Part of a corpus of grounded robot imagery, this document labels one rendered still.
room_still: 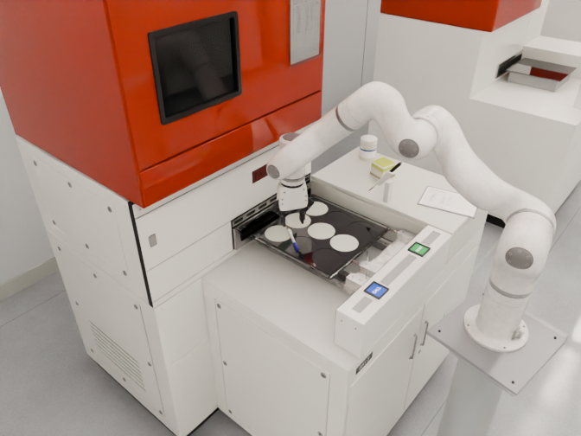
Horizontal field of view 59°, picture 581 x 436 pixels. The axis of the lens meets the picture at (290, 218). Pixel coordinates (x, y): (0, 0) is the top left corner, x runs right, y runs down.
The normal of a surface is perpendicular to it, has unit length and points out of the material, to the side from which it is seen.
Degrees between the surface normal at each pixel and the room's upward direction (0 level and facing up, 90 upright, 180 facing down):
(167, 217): 90
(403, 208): 0
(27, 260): 90
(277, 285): 0
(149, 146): 90
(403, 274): 0
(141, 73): 90
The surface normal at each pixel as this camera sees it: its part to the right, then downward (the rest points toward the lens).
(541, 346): 0.01, -0.81
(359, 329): -0.65, 0.43
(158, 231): 0.77, 0.37
